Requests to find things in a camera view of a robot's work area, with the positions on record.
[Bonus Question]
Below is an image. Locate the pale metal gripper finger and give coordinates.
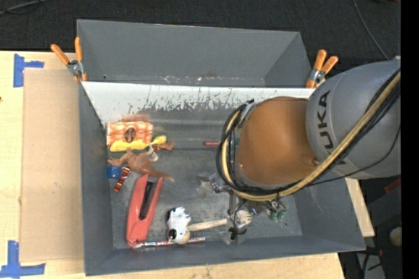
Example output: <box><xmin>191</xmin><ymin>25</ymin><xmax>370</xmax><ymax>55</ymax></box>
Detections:
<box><xmin>223</xmin><ymin>194</ymin><xmax>247</xmax><ymax>246</ymax></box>
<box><xmin>197</xmin><ymin>172</ymin><xmax>227</xmax><ymax>195</ymax></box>

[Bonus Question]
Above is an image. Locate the multicoloured pen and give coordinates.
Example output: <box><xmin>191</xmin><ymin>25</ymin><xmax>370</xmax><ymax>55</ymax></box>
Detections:
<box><xmin>140</xmin><ymin>236</ymin><xmax>206</xmax><ymax>247</ymax></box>

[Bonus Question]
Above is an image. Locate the brown toy dinosaur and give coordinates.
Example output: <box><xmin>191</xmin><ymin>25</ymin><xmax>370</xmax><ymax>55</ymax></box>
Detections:
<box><xmin>107</xmin><ymin>139</ymin><xmax>176</xmax><ymax>183</ymax></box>

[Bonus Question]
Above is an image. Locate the red stapler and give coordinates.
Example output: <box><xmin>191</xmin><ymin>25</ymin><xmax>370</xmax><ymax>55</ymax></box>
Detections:
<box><xmin>125</xmin><ymin>173</ymin><xmax>164</xmax><ymax>248</ymax></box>

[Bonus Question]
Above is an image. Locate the red-brown striped packet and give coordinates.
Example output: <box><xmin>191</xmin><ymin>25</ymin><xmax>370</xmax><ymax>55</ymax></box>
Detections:
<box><xmin>113</xmin><ymin>166</ymin><xmax>132</xmax><ymax>193</ymax></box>

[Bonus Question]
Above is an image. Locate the yellow toy banana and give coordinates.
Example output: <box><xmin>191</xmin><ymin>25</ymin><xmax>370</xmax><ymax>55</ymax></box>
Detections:
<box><xmin>109</xmin><ymin>135</ymin><xmax>168</xmax><ymax>153</ymax></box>

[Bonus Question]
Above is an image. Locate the blue cup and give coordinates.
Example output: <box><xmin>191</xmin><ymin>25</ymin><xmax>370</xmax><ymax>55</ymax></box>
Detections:
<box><xmin>105</xmin><ymin>165</ymin><xmax>124</xmax><ymax>180</ymax></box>

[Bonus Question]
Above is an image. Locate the grey metal bin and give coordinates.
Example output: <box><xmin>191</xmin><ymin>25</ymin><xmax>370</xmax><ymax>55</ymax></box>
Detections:
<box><xmin>76</xmin><ymin>18</ymin><xmax>367</xmax><ymax>277</ymax></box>

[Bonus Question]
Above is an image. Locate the brown cardboard board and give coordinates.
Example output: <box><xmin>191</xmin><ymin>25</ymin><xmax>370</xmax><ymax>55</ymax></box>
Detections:
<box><xmin>18</xmin><ymin>69</ymin><xmax>84</xmax><ymax>264</ymax></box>

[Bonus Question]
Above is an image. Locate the black cylinder on white bracket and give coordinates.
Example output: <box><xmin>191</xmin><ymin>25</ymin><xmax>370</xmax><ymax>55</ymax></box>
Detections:
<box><xmin>228</xmin><ymin>210</ymin><xmax>253</xmax><ymax>241</ymax></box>

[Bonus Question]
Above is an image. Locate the white and black wooden-handled brush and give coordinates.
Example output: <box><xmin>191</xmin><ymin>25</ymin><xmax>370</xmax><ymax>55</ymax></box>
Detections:
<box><xmin>166</xmin><ymin>206</ymin><xmax>228</xmax><ymax>245</ymax></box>

